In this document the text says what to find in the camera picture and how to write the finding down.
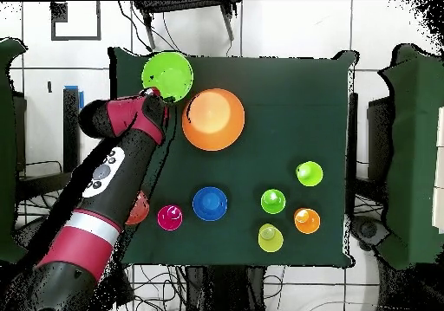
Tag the large orange bowl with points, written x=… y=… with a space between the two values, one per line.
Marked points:
x=213 y=120

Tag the large light green bowl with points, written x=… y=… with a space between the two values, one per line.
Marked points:
x=170 y=73

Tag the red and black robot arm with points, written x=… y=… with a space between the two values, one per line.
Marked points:
x=104 y=193

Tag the blue bowl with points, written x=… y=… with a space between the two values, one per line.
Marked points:
x=210 y=203

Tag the dark green tablecloth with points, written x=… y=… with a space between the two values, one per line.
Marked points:
x=277 y=117

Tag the red cup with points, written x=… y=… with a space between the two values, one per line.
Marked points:
x=170 y=218

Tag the lime green cup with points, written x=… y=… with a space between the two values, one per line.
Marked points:
x=309 y=174

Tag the yellow cup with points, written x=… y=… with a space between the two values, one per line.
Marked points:
x=270 y=238

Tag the small red-orange bowl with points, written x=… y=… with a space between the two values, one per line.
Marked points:
x=140 y=210

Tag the orange cup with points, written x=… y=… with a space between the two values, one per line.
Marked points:
x=307 y=221

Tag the black metal stand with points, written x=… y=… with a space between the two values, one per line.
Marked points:
x=69 y=134
x=378 y=134

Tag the blue tape strip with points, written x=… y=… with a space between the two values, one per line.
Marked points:
x=80 y=98

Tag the neighbouring green covered table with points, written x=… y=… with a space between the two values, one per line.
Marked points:
x=412 y=151
x=8 y=151

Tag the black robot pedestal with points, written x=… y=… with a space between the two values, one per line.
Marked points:
x=222 y=286

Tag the black camera tripod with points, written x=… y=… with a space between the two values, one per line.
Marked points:
x=184 y=6

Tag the grey square frame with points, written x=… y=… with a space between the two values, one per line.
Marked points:
x=99 y=20

